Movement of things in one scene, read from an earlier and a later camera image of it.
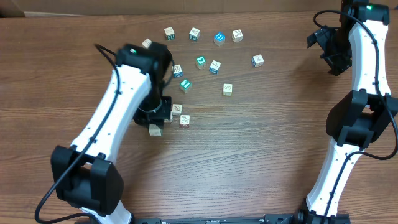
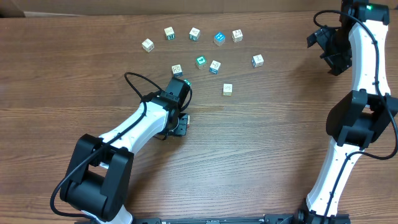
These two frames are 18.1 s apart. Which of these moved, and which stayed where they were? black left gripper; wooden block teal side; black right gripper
Moved: black left gripper
Stayed: wooden block teal side; black right gripper
